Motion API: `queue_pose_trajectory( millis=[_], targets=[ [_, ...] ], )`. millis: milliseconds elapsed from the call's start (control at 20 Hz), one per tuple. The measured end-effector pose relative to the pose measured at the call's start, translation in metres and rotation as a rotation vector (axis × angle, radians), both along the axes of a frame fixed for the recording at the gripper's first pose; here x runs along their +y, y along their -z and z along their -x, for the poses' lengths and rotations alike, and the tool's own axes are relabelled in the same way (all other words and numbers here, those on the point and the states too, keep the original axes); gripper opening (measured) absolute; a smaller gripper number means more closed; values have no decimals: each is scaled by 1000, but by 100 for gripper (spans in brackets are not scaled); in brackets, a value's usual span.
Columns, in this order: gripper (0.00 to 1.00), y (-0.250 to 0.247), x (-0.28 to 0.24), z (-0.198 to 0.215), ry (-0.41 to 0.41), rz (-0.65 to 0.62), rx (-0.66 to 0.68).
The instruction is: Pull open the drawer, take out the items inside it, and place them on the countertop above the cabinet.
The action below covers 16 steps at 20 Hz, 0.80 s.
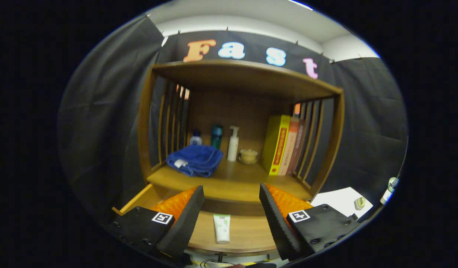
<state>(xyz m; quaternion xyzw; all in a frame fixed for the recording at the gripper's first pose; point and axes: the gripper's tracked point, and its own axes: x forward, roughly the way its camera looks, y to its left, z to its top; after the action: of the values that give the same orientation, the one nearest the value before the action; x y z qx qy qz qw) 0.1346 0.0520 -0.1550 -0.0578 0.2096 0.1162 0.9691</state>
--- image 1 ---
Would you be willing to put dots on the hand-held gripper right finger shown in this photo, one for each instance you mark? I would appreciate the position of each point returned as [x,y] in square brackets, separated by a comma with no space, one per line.
[279,223]

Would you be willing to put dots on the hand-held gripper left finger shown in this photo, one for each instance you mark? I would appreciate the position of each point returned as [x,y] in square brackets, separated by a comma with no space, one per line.
[182,227]

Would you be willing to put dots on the wooden drawer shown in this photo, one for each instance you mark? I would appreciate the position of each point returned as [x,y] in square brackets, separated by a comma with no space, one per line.
[247,230]

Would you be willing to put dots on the white and green tube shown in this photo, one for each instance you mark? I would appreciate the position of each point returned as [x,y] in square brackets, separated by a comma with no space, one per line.
[222,230]

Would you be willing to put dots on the wooden cabinet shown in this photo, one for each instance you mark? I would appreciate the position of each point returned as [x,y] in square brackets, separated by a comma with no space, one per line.
[243,76]

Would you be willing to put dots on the white side table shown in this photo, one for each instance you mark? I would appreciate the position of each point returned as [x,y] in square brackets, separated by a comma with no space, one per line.
[336,201]

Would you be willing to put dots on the blue folded towel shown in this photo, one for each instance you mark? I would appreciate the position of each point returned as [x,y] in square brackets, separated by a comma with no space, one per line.
[195,158]

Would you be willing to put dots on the beige lidded teacup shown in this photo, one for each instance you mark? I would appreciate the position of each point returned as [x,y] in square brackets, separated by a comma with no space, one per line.
[248,155]

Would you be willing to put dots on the orange and white book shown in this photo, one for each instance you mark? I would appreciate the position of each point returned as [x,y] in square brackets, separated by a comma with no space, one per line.
[290,149]

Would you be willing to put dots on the yellow book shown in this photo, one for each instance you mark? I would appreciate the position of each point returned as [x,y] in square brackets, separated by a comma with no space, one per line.
[275,145]

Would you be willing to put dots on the dark red book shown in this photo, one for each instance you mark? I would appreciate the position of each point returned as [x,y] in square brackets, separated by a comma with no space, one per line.
[298,145]

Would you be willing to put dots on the small white blue-capped bottle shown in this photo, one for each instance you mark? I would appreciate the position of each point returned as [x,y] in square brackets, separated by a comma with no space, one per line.
[195,140]

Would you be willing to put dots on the white pump bottle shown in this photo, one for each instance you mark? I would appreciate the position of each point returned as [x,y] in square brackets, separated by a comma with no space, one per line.
[233,149]

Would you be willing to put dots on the teal bottle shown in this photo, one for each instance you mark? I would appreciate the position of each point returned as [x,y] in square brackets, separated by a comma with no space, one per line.
[216,137]

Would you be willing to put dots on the black backdrop cloth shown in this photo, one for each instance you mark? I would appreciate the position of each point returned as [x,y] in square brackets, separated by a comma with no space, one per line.
[102,111]

